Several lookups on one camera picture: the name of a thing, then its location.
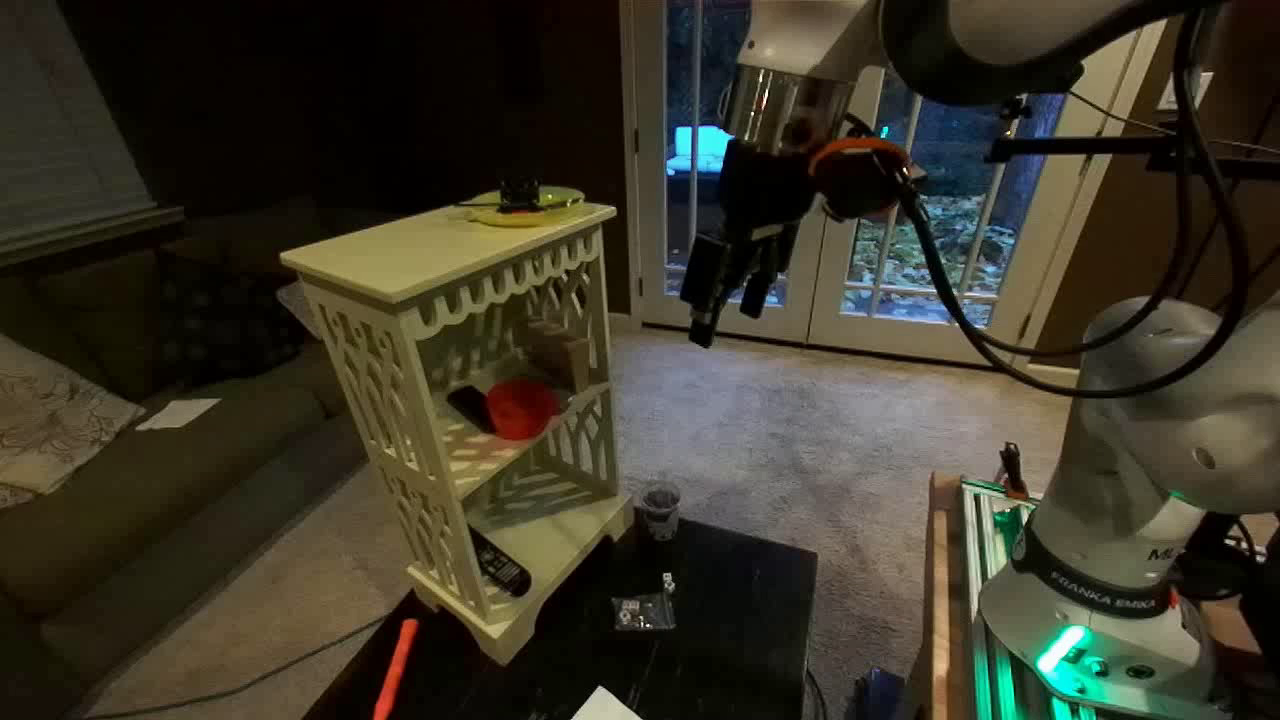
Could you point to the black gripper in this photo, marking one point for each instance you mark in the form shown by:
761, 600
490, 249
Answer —
761, 187

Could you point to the orange bowl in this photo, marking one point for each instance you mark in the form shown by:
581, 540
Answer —
521, 406

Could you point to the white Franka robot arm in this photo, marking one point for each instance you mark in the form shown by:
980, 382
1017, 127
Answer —
1163, 403

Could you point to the white french door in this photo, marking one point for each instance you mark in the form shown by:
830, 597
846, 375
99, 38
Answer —
654, 202

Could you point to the beige cup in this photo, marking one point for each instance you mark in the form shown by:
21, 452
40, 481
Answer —
560, 353

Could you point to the yellow green plate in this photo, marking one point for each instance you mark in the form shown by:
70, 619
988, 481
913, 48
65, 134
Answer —
552, 208

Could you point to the clear glass cup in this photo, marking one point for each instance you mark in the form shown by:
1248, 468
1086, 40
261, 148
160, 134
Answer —
659, 515

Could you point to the black object on plate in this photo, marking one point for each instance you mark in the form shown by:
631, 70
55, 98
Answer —
518, 189

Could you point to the small black object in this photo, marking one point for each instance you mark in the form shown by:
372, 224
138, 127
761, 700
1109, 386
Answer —
470, 406

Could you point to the small printed card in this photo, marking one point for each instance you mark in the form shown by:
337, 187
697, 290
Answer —
643, 614

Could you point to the white lattice shelf unit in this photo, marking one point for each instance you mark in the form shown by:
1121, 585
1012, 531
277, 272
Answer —
403, 347

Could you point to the black low table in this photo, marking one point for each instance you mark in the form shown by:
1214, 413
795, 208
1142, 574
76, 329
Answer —
726, 643

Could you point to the black remote control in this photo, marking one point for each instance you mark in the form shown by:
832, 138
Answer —
501, 564

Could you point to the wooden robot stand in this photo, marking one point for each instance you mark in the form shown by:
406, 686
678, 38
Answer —
945, 614

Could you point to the blue object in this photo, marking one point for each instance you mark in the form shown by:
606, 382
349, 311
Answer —
882, 699

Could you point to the white paper sheet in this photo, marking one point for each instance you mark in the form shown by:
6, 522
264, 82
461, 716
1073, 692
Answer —
606, 706

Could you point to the orange red stick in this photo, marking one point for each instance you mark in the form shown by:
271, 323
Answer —
392, 666

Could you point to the dark cushion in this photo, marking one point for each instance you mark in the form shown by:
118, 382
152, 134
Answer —
225, 323

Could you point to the white paper note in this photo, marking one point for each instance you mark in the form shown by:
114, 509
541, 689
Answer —
176, 413

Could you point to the dark grey sofa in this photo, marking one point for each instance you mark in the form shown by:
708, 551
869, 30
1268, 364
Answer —
144, 504

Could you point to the grey window blind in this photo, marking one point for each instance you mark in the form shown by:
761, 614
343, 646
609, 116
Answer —
65, 134

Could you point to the patterned light pillow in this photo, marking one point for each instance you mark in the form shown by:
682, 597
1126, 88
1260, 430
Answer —
55, 420

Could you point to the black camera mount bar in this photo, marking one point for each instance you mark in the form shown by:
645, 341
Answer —
1094, 145

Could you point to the white wall switch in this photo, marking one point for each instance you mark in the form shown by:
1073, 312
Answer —
1201, 88

